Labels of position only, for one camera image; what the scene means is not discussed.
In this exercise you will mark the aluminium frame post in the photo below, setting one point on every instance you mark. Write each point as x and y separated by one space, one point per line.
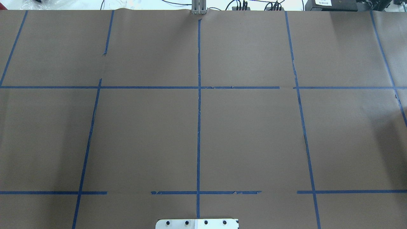
198 7

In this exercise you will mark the black computer box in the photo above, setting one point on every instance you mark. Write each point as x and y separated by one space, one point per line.
331 5

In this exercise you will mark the white camera pedestal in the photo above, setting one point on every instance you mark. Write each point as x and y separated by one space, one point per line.
197 224

